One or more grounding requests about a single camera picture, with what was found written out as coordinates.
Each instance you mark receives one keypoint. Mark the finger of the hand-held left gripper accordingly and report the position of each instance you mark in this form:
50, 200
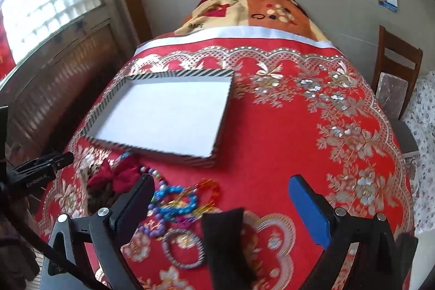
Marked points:
44, 161

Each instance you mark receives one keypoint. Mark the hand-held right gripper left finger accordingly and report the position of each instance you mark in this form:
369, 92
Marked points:
131, 212

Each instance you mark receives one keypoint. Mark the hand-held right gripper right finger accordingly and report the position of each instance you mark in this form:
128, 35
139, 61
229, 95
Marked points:
307, 208

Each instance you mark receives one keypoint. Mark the brown scrunchie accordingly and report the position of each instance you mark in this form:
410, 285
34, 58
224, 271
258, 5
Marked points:
102, 195

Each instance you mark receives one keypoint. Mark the black pouch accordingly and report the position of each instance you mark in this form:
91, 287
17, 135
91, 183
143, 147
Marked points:
224, 242

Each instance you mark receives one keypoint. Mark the striped shallow box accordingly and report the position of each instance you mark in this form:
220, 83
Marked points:
163, 113

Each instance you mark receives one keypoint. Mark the wooden radiator cover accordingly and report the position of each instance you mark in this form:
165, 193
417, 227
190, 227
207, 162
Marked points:
68, 79

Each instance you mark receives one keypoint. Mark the red floral tablecloth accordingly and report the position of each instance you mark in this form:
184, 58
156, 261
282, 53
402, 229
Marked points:
278, 127

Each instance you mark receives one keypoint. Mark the white floral cloth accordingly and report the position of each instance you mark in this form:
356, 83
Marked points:
423, 147

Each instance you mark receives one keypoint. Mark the pink seat cushion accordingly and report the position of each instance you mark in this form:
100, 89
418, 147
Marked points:
392, 91

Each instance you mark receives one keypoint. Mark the wooden chair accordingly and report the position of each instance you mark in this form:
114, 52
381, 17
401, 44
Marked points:
394, 48

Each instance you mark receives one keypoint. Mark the white sheet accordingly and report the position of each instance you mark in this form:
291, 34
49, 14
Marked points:
238, 33

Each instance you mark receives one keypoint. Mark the printed blanket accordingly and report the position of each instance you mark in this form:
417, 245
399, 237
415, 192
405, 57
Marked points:
238, 4

